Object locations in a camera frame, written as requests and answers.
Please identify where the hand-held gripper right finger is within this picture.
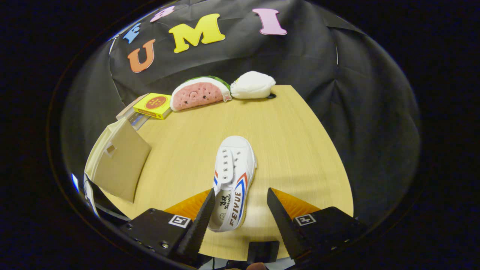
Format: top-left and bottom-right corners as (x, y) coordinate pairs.
(267, 187), (368, 265)

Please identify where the white plush toy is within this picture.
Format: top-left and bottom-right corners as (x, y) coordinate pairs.
(230, 71), (277, 100)

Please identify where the white canvas shoe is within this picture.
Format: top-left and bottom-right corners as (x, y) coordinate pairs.
(207, 136), (257, 233)

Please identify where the black rectangular object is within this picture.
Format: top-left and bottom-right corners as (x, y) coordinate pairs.
(247, 241), (280, 264)

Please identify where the watermelon slice plush toy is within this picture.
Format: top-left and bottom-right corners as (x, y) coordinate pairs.
(170, 76), (231, 112)

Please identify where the beige fabric storage box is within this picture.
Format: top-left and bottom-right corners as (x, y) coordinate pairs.
(84, 117), (152, 204)

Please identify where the yellow book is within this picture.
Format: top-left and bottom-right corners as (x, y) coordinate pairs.
(133, 93), (172, 120)

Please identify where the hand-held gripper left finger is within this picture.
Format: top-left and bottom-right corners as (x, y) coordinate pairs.
(119, 187), (216, 265)

